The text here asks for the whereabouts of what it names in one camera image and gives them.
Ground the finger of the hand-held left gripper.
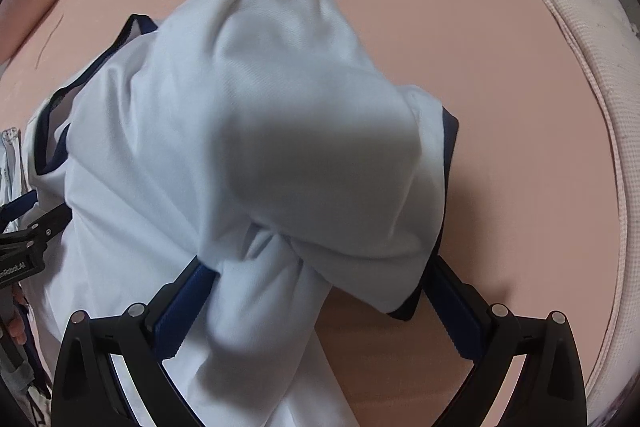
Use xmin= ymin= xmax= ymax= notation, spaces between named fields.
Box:
xmin=0 ymin=191 xmax=39 ymax=230
xmin=0 ymin=202 xmax=69 ymax=258

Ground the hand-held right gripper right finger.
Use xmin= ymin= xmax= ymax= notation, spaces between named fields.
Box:
xmin=422 ymin=252 xmax=588 ymax=427

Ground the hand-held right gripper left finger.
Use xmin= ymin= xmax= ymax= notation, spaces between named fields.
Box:
xmin=51 ymin=254 xmax=221 ymax=427

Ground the pink bed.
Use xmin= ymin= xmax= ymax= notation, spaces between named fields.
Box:
xmin=0 ymin=0 xmax=628 ymax=427

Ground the white shirt with navy trim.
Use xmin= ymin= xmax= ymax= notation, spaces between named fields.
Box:
xmin=22 ymin=0 xmax=460 ymax=427

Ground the person's left hand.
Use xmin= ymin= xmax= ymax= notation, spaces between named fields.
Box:
xmin=5 ymin=313 xmax=28 ymax=345

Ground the pale blue printed pajama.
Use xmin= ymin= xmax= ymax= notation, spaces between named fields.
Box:
xmin=0 ymin=127 xmax=23 ymax=208

